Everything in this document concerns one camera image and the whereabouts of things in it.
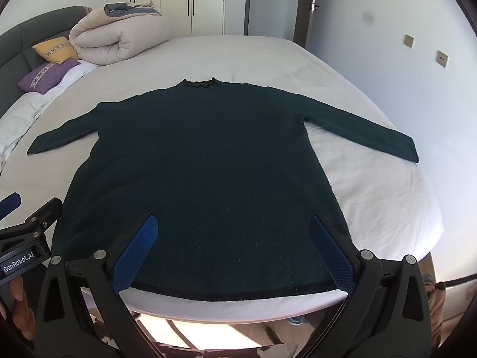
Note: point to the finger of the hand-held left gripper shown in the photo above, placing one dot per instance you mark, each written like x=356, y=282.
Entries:
x=46, y=212
x=9, y=203

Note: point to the white bed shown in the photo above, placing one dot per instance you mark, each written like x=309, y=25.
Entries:
x=268, y=59

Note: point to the dark green sweater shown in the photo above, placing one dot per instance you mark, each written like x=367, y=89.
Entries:
x=208, y=164

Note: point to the rolled beige duvet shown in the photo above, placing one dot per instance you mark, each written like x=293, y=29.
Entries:
x=119, y=37

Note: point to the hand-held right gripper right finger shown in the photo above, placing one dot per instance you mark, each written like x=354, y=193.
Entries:
x=331, y=250

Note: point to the brass wall outlet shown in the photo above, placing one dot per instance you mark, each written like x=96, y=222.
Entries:
x=409, y=41
x=442, y=59

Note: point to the grey door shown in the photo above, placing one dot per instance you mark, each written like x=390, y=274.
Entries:
x=274, y=3

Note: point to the yellow patterned pillow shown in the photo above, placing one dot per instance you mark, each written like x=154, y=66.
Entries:
x=56, y=49

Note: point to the grey padded headboard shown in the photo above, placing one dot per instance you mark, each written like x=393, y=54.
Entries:
x=26, y=41

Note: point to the purple patterned pillow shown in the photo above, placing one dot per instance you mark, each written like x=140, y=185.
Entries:
x=46, y=74

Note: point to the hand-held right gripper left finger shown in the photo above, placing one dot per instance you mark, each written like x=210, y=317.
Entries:
x=143, y=236

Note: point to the person's left hand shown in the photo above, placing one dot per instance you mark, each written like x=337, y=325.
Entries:
x=20, y=309

